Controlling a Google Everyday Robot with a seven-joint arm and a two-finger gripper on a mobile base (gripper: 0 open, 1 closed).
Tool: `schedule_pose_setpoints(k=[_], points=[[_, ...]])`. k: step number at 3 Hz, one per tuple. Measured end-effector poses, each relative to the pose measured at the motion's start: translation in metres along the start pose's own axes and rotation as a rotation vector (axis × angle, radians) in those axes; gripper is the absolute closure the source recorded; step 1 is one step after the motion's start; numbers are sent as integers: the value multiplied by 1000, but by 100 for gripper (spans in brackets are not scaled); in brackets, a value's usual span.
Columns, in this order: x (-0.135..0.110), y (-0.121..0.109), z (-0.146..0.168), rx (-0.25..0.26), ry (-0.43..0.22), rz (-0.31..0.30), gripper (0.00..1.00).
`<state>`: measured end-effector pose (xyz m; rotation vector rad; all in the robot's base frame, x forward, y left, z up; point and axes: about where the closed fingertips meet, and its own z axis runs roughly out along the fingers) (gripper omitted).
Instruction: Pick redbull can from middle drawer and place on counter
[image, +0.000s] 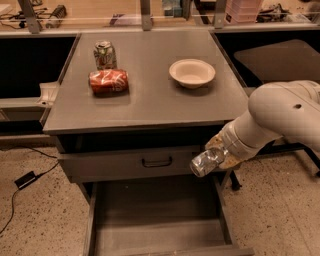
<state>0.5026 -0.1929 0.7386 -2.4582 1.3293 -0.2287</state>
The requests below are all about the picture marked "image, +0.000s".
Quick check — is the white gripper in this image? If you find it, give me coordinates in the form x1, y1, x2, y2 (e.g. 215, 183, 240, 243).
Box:
205, 121, 259, 169

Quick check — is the silver redbull can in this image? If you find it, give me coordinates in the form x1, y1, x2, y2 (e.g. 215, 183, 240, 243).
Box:
189, 147, 228, 177

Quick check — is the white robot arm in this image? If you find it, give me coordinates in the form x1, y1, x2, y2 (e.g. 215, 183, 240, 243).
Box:
205, 80, 320, 169

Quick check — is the open grey middle drawer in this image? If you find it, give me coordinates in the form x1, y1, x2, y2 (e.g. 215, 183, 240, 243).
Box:
83, 175, 254, 256

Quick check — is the closed grey upper drawer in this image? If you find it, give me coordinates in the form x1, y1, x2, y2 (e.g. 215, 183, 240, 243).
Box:
57, 141, 234, 184

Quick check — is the grey drawer cabinet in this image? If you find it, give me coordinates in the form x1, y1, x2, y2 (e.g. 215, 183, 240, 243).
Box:
43, 29, 262, 256

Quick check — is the red coke can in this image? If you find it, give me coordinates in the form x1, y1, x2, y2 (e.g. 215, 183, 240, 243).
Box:
89, 69, 129, 94

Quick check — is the green soda can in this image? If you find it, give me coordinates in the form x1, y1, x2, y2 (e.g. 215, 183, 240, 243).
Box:
93, 41, 117, 70

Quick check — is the white bowl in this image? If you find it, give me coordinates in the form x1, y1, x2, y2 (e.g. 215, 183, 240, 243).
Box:
169, 59, 216, 89

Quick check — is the black side table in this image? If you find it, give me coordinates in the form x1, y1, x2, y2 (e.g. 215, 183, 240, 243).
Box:
233, 38, 320, 178

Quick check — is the black power adapter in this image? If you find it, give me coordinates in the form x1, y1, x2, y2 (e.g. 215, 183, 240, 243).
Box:
15, 171, 36, 190

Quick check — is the black drawer handle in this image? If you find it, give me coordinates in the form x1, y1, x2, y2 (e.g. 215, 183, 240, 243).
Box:
141, 156, 173, 168

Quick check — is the black power cable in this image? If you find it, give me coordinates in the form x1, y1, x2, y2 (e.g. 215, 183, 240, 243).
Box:
0, 145, 61, 235

